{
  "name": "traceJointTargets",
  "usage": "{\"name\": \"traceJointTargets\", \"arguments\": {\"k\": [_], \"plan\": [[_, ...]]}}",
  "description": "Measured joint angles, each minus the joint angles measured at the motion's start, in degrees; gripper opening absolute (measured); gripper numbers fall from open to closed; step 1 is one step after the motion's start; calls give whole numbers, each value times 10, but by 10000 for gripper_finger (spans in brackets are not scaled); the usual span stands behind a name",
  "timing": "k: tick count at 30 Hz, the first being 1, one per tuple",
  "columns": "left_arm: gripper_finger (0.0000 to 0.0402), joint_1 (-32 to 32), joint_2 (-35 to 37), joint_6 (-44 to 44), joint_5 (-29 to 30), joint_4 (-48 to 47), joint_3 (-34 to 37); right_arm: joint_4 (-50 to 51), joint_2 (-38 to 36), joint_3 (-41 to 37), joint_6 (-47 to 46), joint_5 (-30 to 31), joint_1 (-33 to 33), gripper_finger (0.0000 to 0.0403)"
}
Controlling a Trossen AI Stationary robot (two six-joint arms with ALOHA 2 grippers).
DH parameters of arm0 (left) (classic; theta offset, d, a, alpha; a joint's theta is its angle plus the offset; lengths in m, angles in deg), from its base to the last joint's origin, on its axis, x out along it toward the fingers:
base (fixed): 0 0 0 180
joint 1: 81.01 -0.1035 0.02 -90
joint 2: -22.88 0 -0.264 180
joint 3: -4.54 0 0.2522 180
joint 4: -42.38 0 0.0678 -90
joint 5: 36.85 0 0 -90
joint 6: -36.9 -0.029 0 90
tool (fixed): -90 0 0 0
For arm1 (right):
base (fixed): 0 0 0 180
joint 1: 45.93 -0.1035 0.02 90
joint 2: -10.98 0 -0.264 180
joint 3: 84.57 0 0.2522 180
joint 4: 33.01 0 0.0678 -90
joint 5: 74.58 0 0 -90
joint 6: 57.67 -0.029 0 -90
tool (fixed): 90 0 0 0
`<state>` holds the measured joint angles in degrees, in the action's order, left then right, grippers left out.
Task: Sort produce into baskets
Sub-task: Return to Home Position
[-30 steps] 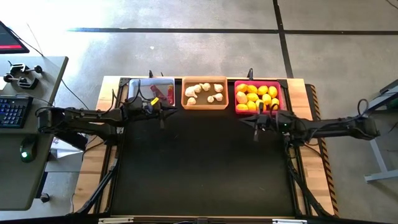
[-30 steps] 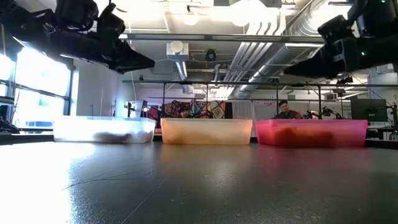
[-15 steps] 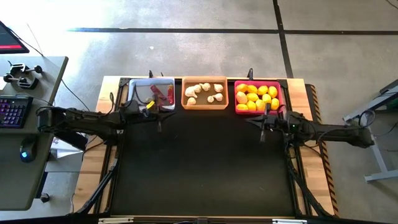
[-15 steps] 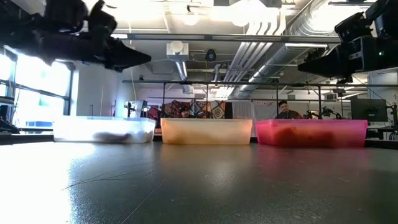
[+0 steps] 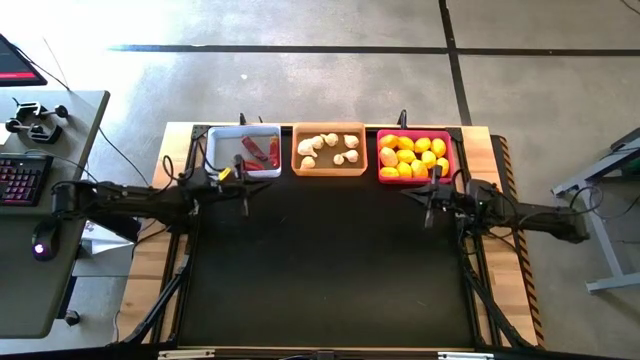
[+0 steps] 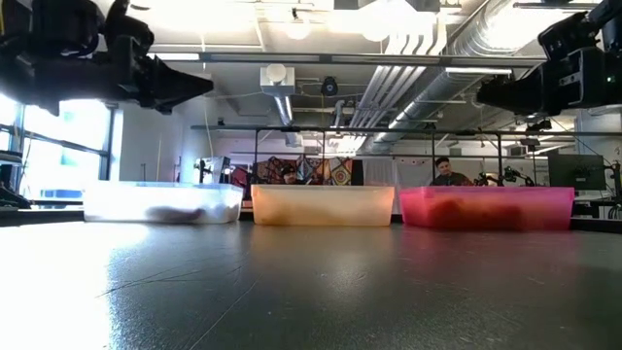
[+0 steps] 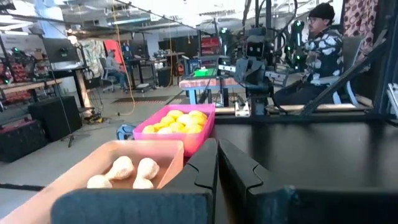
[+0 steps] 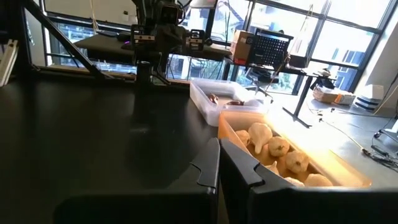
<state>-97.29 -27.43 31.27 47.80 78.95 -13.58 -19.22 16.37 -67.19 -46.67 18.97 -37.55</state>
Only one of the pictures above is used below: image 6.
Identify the black window frame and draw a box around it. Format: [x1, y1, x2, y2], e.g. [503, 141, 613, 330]
[0, 99, 117, 184]

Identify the black equipment stand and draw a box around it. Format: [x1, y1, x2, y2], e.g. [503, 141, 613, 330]
[606, 161, 622, 220]

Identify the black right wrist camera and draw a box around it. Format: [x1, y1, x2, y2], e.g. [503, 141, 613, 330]
[537, 12, 602, 54]

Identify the white ceiling air unit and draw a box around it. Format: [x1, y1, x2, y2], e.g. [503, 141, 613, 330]
[259, 63, 296, 97]

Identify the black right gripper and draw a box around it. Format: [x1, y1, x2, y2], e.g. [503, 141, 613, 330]
[477, 46, 606, 117]

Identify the translucent white plastic bin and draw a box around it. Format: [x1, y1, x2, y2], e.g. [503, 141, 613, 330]
[83, 181, 244, 226]

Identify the white round column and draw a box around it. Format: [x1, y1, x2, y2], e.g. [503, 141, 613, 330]
[182, 114, 218, 185]

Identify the black background monitor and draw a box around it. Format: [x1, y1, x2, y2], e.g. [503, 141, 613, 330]
[548, 154, 607, 192]

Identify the white ceiling pipe bundle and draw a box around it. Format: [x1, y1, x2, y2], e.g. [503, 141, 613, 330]
[347, 18, 441, 130]

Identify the person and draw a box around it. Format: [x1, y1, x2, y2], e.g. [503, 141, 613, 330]
[430, 156, 475, 188]
[279, 163, 306, 187]

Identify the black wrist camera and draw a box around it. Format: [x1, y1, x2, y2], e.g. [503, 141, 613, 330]
[537, 12, 602, 54]
[104, 0, 156, 53]

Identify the black metal rack frame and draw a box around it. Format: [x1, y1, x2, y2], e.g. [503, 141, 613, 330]
[190, 124, 622, 187]

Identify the colourful patterned cloth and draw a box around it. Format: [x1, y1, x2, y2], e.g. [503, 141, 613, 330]
[252, 156, 354, 187]

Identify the translucent orange plastic bin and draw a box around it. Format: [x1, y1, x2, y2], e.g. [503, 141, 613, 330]
[251, 184, 396, 228]

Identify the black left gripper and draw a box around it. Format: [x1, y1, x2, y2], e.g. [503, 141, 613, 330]
[28, 36, 214, 116]

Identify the grey overhead frame beam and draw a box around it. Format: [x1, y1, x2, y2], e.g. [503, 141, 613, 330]
[198, 52, 548, 68]

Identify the black device on stand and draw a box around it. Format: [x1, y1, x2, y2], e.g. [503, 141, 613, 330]
[192, 156, 232, 186]

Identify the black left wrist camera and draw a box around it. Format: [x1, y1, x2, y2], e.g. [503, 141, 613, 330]
[104, 0, 156, 53]

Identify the long ceiling light fixture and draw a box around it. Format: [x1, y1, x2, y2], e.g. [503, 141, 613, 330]
[444, 66, 514, 77]
[150, 52, 201, 62]

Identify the translucent pink plastic bin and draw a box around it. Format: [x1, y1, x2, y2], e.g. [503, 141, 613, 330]
[398, 186, 575, 231]

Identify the silver ventilation duct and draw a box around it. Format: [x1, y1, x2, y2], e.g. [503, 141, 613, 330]
[362, 0, 540, 155]

